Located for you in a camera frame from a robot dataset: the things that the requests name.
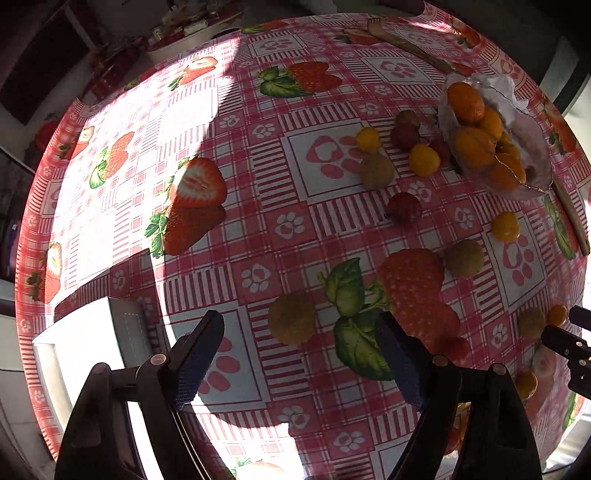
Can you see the orange mandarin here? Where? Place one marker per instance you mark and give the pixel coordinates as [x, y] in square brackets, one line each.
[474, 148]
[507, 174]
[466, 102]

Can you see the orange mandarin front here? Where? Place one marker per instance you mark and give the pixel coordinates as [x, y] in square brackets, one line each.
[507, 174]

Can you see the orange mandarin top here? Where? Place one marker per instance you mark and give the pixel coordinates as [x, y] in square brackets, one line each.
[466, 102]

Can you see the red checkered strawberry tablecloth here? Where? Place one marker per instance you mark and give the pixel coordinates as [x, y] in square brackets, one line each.
[229, 178]

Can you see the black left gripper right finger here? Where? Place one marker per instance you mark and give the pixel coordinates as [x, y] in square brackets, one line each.
[499, 442]

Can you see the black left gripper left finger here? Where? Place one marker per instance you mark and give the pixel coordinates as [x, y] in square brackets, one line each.
[99, 442]

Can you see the white rectangular tray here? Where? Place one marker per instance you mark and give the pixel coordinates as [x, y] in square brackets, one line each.
[107, 330]

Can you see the clear glass fruit bowl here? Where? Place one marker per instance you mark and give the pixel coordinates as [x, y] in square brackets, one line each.
[513, 131]

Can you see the white tissue in bowl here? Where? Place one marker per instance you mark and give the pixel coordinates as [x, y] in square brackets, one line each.
[500, 88]

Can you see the green-brown round fruit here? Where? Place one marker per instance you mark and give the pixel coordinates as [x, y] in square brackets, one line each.
[376, 172]

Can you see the red tomato on strawberry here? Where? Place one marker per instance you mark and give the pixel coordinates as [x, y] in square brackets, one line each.
[458, 350]

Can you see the green-brown fruit centre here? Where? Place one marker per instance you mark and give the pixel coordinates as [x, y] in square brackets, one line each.
[464, 259]

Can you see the dark red cherry tomato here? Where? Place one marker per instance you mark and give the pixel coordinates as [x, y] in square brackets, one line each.
[404, 208]

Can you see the orange mandarin middle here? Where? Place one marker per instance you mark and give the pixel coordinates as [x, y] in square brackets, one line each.
[474, 148]

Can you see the yellow tomato near bowl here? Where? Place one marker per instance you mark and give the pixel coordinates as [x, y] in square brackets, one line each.
[505, 227]

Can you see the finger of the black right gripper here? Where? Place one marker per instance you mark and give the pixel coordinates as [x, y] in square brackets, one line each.
[580, 316]
[577, 353]

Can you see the yellow cherry tomato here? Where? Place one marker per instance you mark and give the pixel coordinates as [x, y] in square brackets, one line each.
[423, 160]

